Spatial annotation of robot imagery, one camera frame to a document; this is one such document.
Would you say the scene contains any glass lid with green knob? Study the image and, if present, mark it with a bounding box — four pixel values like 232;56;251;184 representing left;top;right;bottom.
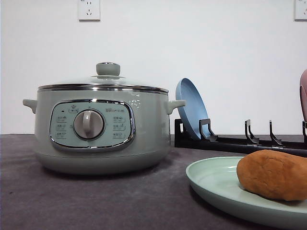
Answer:
38;62;169;95

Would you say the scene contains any green plate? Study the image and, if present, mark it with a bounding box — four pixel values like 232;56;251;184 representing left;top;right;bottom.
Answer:
185;157;307;224

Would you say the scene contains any brown potato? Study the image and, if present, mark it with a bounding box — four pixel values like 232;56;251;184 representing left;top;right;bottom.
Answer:
236;149;307;201

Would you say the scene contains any blue plate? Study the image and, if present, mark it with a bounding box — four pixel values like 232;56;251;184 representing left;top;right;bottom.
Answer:
176;78;209;138

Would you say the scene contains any black plate rack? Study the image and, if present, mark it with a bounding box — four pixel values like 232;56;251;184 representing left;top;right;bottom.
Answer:
174;118;307;155

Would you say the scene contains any green electric steamer pot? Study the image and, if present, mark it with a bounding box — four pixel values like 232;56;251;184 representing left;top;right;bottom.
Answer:
23;88;186;175

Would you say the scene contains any pink plate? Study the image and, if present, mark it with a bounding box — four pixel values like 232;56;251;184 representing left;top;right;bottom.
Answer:
299;69;307;121

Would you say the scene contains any white wall socket left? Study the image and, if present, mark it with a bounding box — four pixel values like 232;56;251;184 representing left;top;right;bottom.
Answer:
78;0;101;22

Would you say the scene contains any white wall socket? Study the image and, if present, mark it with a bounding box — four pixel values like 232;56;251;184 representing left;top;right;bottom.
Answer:
78;0;101;22
292;0;307;23

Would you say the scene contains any white wall socket right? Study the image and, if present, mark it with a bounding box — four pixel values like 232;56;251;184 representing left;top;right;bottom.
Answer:
292;0;307;23

